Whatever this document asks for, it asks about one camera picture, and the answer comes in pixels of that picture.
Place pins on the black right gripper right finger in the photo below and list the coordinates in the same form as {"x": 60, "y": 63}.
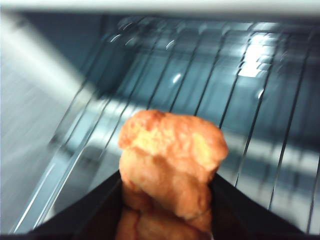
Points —
{"x": 245, "y": 220}

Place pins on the cream Toshiba toaster oven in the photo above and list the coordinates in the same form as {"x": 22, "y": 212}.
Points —
{"x": 25, "y": 100}

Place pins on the golden bread loaf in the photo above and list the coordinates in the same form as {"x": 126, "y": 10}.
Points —
{"x": 170, "y": 155}

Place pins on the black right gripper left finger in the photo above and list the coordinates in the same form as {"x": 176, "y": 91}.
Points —
{"x": 82, "y": 220}

